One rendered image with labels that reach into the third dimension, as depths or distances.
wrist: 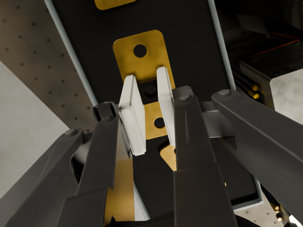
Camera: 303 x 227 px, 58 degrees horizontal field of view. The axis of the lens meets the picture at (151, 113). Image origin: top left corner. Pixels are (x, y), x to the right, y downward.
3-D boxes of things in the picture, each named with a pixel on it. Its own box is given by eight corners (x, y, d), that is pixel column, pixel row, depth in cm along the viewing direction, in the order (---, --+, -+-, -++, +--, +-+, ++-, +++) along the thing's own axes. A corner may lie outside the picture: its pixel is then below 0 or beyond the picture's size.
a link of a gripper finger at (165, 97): (157, 97, 14) (172, 94, 14) (156, 68, 20) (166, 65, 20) (171, 148, 15) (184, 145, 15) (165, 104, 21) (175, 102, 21)
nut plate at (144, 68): (185, 129, 23) (187, 135, 22) (141, 139, 23) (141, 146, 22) (160, 27, 20) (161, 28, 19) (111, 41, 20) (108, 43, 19)
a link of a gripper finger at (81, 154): (129, 162, 13) (70, 176, 13) (132, 121, 18) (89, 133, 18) (119, 135, 13) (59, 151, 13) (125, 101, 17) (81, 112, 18)
